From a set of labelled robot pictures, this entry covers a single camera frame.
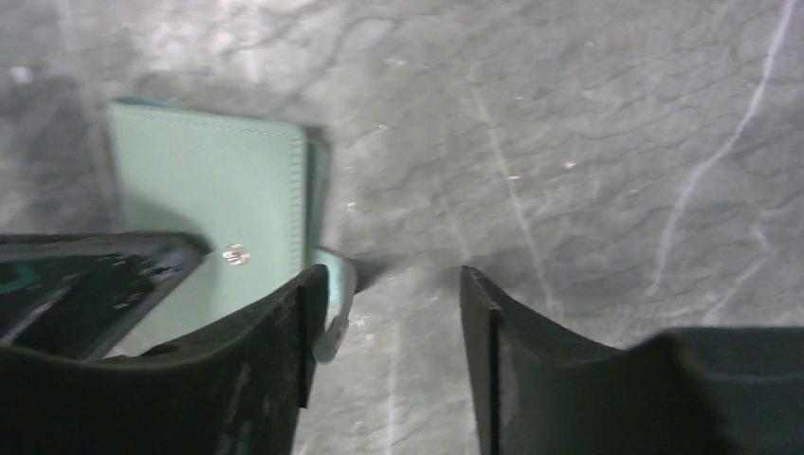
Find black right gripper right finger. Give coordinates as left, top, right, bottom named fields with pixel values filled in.
left=460, top=266, right=803, bottom=454

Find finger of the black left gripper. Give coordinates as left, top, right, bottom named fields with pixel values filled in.
left=1, top=231, right=210, bottom=360

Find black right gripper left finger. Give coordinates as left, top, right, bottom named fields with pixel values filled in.
left=1, top=265, right=328, bottom=454

